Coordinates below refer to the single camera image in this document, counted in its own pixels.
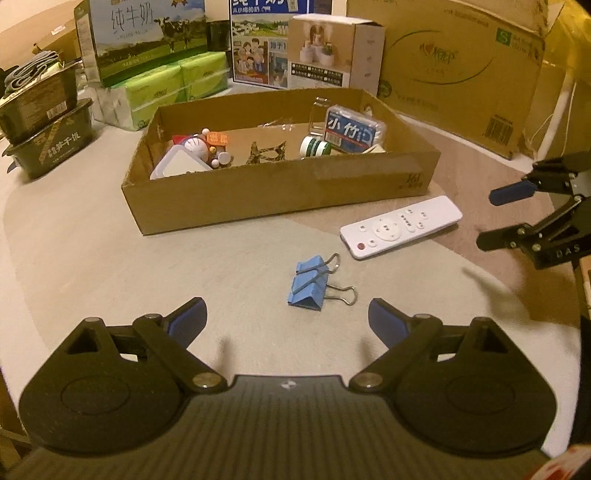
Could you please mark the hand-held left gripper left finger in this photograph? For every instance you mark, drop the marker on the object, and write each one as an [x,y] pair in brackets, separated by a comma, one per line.
[191,318]

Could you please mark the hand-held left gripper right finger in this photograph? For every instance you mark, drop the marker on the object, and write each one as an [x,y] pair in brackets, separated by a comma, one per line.
[385,318]

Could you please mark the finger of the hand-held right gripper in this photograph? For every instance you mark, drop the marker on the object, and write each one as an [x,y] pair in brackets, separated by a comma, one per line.
[554,254]
[510,194]

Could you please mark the blue binder clip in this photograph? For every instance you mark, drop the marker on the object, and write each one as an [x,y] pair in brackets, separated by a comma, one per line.
[309,286]

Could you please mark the shallow cardboard box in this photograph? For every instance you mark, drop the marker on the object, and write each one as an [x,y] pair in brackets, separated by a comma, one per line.
[277,194]

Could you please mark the clear plastic case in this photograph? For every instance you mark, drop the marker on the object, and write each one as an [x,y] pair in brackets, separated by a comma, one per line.
[353,129]

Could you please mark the blue cartoon cat toy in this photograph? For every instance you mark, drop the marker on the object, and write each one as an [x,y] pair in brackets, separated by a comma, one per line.
[198,145]

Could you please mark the orange tag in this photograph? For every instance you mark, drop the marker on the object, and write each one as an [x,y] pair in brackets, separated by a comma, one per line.
[217,138]

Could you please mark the white remote control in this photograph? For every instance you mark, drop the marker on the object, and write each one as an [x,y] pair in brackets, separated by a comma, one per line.
[397,228]

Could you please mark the white pole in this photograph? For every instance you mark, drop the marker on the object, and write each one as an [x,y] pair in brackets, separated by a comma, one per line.
[558,115]

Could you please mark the large brown cardboard box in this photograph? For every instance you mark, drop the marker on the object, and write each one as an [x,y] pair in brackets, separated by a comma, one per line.
[452,69]

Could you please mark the yellowish cardboard box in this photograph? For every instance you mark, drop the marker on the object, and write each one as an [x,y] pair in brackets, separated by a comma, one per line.
[565,50]

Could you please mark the white square container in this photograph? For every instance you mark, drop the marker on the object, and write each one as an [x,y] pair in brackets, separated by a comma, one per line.
[180,164]

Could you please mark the small green white bottle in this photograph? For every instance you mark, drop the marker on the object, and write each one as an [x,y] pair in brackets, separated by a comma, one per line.
[314,147]

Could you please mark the black instant rice bowl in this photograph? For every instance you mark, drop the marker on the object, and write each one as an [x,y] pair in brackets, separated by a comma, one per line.
[51,143]
[41,106]

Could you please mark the humidifier product box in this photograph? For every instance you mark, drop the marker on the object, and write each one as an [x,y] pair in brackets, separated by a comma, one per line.
[332,55]

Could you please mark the green tissue pack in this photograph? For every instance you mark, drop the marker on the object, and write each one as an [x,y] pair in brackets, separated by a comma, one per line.
[171,90]

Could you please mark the blue printed carton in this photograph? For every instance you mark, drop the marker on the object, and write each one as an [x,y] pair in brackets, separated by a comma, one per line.
[258,46]

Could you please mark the green milk carton box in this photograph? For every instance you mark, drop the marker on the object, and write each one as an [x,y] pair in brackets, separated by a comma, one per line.
[138,37]

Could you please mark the grey cloth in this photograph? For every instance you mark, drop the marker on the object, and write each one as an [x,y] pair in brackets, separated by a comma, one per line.
[30,71]

